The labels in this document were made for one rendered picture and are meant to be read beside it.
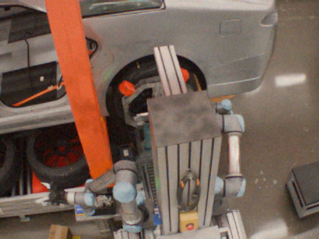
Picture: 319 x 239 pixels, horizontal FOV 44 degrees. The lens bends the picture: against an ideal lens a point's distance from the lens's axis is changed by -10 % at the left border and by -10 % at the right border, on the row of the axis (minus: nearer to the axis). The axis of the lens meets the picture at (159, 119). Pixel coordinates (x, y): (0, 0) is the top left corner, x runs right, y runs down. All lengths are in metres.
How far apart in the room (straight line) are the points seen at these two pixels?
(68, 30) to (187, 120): 0.84
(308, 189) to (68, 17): 2.43
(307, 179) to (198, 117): 2.11
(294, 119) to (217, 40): 1.69
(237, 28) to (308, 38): 2.65
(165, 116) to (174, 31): 1.34
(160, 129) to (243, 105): 2.91
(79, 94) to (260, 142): 2.23
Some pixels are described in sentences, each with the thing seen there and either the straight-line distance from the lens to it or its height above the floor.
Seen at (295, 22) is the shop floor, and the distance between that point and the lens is 5.85.
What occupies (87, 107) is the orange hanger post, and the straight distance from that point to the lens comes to 2.56.
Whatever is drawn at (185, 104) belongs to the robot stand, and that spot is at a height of 2.03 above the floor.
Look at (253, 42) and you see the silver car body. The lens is 3.21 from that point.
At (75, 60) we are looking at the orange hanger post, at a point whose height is 1.82.
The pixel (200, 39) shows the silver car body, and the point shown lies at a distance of 3.04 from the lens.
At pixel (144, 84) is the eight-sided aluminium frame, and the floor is 1.12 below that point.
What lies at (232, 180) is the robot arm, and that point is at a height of 1.05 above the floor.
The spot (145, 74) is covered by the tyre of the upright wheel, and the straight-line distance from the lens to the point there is 3.14.
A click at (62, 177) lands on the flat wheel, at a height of 0.47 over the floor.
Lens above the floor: 3.30
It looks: 50 degrees down
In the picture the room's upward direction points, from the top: 4 degrees counter-clockwise
